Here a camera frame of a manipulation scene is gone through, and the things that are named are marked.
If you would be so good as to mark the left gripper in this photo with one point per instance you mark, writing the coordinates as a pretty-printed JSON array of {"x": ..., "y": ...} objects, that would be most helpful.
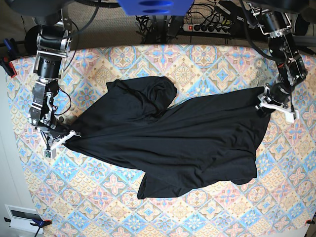
[{"x": 277, "y": 97}]

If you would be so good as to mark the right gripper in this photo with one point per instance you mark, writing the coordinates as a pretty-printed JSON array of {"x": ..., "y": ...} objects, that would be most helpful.
[{"x": 52, "y": 138}]

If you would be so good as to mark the black t-shirt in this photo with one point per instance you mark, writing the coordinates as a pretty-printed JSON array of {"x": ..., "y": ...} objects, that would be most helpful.
[{"x": 195, "y": 144}]

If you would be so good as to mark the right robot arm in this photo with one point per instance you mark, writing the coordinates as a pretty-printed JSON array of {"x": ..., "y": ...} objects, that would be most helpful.
[{"x": 53, "y": 47}]

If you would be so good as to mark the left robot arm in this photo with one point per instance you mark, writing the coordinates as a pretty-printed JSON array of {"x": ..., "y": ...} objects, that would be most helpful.
[{"x": 271, "y": 16}]

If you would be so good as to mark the orange black clamp upper left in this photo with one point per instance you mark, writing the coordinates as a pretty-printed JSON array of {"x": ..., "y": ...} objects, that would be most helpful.
[{"x": 8, "y": 67}]

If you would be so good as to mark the orange black clamp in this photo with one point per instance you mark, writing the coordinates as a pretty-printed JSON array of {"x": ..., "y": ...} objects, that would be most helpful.
[
  {"x": 34, "y": 222},
  {"x": 8, "y": 67}
]

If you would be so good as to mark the white floor box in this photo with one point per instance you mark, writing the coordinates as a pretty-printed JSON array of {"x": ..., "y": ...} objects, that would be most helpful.
[{"x": 21, "y": 218}]

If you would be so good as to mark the orange black clamp lower left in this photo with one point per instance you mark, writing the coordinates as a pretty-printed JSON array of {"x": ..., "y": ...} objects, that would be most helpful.
[{"x": 34, "y": 222}]

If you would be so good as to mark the blue clamp far left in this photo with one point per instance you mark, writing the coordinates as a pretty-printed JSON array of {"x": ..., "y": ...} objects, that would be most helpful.
[{"x": 10, "y": 44}]

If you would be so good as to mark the black round stool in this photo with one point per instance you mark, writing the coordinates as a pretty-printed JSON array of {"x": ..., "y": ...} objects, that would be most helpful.
[{"x": 30, "y": 40}]

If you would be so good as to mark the white power strip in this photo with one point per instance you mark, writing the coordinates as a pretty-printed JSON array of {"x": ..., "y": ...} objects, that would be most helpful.
[{"x": 197, "y": 28}]

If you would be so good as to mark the orange clamp lower right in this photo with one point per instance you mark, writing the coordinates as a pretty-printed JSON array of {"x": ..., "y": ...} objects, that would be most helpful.
[{"x": 310, "y": 222}]

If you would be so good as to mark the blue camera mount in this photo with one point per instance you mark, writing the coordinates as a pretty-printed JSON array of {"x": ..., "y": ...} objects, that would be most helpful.
[{"x": 155, "y": 7}]

